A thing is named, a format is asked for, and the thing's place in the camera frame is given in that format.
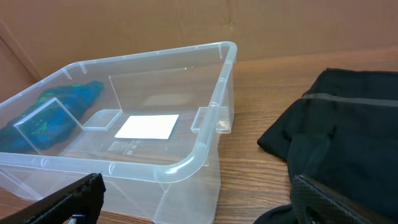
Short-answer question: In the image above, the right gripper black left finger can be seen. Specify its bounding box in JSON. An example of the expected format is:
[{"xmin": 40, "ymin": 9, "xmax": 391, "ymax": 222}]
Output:
[{"xmin": 1, "ymin": 173, "xmax": 106, "ymax": 224}]

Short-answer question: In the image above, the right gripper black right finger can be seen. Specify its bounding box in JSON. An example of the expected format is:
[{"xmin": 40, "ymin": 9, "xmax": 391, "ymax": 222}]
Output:
[{"xmin": 290, "ymin": 175, "xmax": 395, "ymax": 224}]

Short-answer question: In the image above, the blue green sequin cloth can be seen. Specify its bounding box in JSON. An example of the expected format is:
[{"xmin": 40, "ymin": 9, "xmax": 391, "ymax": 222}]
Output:
[{"xmin": 1, "ymin": 80, "xmax": 104, "ymax": 153}]

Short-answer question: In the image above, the black folded garment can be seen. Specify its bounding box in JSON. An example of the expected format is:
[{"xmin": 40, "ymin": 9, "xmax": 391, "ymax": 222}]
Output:
[{"xmin": 257, "ymin": 68, "xmax": 397, "ymax": 221}]

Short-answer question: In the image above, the clear plastic storage bin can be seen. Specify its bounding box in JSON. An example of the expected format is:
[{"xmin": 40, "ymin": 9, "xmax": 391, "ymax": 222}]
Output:
[{"xmin": 1, "ymin": 42, "xmax": 237, "ymax": 223}]

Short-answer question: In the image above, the white label in bin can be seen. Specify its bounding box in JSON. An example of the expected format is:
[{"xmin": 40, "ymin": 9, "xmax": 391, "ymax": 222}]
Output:
[{"xmin": 114, "ymin": 114, "xmax": 179, "ymax": 139}]

